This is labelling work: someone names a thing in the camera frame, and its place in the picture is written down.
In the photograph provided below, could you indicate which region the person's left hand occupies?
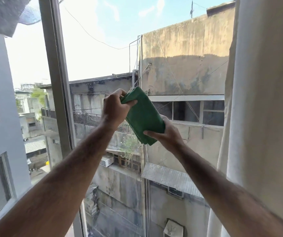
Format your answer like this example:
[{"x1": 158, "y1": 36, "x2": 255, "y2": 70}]
[{"x1": 101, "y1": 88, "x2": 138, "y2": 129}]

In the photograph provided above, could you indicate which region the person's right hand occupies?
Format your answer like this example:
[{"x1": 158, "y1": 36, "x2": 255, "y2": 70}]
[{"x1": 143, "y1": 114, "x2": 185, "y2": 154}]

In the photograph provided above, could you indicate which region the green cleaning cloth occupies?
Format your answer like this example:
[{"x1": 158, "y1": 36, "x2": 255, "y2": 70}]
[{"x1": 120, "y1": 86, "x2": 166, "y2": 146}]

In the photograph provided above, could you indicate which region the person's left forearm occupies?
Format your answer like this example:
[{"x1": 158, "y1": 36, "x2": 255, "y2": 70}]
[{"x1": 0, "y1": 119, "x2": 119, "y2": 237}]

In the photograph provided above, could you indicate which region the person's right forearm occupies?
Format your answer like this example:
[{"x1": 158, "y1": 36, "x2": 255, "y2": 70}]
[{"x1": 172, "y1": 144, "x2": 283, "y2": 237}]

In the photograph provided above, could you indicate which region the small green hanging plant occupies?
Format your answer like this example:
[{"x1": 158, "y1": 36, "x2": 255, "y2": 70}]
[{"x1": 120, "y1": 133, "x2": 140, "y2": 164}]

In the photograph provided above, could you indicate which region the metal balcony railing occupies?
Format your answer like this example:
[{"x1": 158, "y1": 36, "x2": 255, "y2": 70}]
[{"x1": 41, "y1": 108, "x2": 133, "y2": 134}]

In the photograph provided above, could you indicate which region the corrugated metal awning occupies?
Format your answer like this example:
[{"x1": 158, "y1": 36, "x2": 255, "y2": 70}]
[{"x1": 141, "y1": 162, "x2": 204, "y2": 199}]

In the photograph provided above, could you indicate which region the white air conditioner unit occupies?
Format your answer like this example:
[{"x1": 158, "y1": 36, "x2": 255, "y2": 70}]
[{"x1": 99, "y1": 155, "x2": 114, "y2": 168}]

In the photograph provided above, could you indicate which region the stained concrete building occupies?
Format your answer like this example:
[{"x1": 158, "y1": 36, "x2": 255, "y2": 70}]
[{"x1": 37, "y1": 0, "x2": 236, "y2": 237}]

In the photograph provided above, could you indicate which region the white rooftop air conditioner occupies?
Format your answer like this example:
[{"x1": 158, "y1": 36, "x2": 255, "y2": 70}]
[{"x1": 163, "y1": 219, "x2": 184, "y2": 237}]

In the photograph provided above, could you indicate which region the white curtain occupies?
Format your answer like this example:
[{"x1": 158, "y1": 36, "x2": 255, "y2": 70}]
[{"x1": 207, "y1": 0, "x2": 283, "y2": 237}]

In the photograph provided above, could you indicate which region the grey neighbouring building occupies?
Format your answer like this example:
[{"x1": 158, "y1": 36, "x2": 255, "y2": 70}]
[{"x1": 0, "y1": 33, "x2": 32, "y2": 236}]

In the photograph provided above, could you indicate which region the grey window frame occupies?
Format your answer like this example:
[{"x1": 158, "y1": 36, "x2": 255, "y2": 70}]
[{"x1": 38, "y1": 0, "x2": 88, "y2": 237}]

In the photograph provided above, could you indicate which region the black overhead cable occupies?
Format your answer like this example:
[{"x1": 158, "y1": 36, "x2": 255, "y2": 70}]
[{"x1": 63, "y1": 5, "x2": 138, "y2": 50}]

